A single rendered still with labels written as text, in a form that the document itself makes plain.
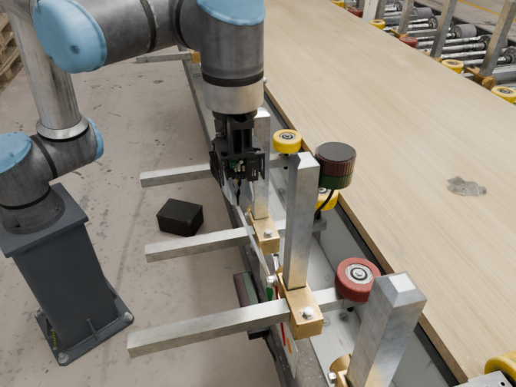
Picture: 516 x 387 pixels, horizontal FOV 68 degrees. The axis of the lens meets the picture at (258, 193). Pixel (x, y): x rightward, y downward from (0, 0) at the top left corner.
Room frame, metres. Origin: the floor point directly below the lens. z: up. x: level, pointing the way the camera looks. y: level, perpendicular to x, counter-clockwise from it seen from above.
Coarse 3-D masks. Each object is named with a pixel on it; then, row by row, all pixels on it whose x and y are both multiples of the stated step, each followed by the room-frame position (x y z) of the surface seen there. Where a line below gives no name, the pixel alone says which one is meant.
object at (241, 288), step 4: (236, 276) 0.61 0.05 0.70; (240, 276) 0.61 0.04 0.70; (236, 280) 0.60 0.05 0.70; (240, 280) 0.60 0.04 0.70; (236, 284) 0.59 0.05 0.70; (240, 284) 0.59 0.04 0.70; (240, 288) 0.58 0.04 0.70; (244, 288) 0.58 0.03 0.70; (240, 292) 0.57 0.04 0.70; (244, 292) 0.57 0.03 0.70; (240, 296) 0.55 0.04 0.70; (244, 296) 0.55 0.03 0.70; (244, 300) 0.54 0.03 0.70; (248, 300) 0.54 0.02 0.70; (244, 304) 0.53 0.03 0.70; (248, 304) 0.53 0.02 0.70
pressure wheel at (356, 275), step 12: (348, 264) 0.47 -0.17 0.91; (360, 264) 0.48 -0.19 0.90; (372, 264) 0.47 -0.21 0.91; (336, 276) 0.45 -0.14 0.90; (348, 276) 0.45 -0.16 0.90; (360, 276) 0.45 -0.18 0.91; (372, 276) 0.44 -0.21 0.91; (336, 288) 0.44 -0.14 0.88; (348, 288) 0.42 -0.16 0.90; (360, 288) 0.42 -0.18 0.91; (360, 300) 0.41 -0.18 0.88
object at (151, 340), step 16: (256, 304) 0.42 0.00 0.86; (272, 304) 0.42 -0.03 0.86; (320, 304) 0.42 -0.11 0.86; (336, 304) 0.43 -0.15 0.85; (352, 304) 0.43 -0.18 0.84; (192, 320) 0.39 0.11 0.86; (208, 320) 0.39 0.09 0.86; (224, 320) 0.39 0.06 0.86; (240, 320) 0.39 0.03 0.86; (256, 320) 0.39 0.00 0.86; (272, 320) 0.40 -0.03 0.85; (288, 320) 0.40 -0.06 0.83; (128, 336) 0.36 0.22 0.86; (144, 336) 0.36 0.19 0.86; (160, 336) 0.36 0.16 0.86; (176, 336) 0.36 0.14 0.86; (192, 336) 0.36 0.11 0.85; (208, 336) 0.37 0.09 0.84; (144, 352) 0.34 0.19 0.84
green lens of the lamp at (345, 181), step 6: (348, 174) 0.45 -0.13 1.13; (324, 180) 0.45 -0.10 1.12; (330, 180) 0.45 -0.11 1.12; (336, 180) 0.45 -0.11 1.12; (342, 180) 0.45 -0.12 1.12; (348, 180) 0.45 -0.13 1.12; (324, 186) 0.45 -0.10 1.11; (330, 186) 0.45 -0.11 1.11; (336, 186) 0.45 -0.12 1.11; (342, 186) 0.45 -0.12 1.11; (348, 186) 0.46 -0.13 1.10
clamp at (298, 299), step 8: (280, 272) 0.49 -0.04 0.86; (280, 280) 0.47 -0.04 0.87; (280, 288) 0.46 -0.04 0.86; (304, 288) 0.45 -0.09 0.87; (280, 296) 0.46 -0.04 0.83; (288, 296) 0.43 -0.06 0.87; (296, 296) 0.43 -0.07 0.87; (304, 296) 0.43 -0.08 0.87; (312, 296) 0.43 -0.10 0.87; (288, 304) 0.42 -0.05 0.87; (296, 304) 0.41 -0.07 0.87; (304, 304) 0.41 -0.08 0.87; (312, 304) 0.41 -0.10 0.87; (296, 312) 0.40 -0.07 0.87; (320, 312) 0.40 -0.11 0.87; (296, 320) 0.38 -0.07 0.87; (304, 320) 0.38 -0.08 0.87; (312, 320) 0.38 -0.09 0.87; (320, 320) 0.38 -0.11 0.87; (296, 328) 0.37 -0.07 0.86; (304, 328) 0.37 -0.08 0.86; (312, 328) 0.38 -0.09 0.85; (320, 328) 0.38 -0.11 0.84; (296, 336) 0.37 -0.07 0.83; (304, 336) 0.38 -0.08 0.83
